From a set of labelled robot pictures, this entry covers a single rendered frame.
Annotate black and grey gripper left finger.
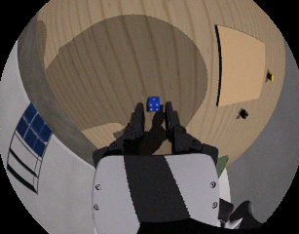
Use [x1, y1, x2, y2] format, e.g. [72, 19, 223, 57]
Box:
[93, 102, 145, 168]

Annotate yellow die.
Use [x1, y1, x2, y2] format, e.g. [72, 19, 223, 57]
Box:
[268, 72, 274, 81]

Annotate blue die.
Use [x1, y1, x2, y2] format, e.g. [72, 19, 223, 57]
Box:
[148, 97, 160, 111]

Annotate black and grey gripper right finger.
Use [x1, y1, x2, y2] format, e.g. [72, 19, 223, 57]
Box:
[165, 101, 218, 168]

